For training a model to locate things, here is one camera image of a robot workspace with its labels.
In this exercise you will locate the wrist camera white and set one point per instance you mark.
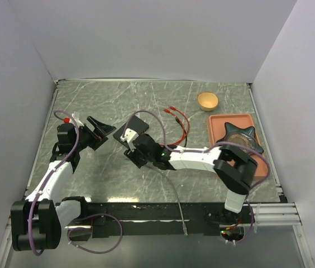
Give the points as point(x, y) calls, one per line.
point(128, 137)
point(75, 116)

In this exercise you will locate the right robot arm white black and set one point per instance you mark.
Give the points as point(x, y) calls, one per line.
point(233, 165)

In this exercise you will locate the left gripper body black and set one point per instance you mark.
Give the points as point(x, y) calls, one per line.
point(86, 138)

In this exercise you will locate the yellow ceramic bowl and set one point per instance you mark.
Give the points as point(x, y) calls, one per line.
point(207, 101)

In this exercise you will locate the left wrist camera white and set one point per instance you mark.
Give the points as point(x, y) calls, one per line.
point(75, 116)

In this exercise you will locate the salmon pink tray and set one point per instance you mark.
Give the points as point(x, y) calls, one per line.
point(216, 131)

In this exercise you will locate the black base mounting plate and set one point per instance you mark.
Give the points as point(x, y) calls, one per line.
point(139, 219)

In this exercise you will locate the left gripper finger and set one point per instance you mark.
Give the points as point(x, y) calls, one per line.
point(99, 139)
point(100, 129)

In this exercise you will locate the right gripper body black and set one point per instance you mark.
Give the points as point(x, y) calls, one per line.
point(137, 158)

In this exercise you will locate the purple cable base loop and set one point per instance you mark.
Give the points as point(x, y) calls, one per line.
point(92, 218)

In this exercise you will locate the black network switch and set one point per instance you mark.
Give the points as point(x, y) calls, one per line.
point(136, 124)

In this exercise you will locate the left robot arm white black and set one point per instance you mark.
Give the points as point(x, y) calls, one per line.
point(38, 220)

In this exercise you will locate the blue star-shaped dish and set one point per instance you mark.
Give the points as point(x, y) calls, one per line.
point(242, 136)

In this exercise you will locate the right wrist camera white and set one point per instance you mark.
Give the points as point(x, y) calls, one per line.
point(128, 137)

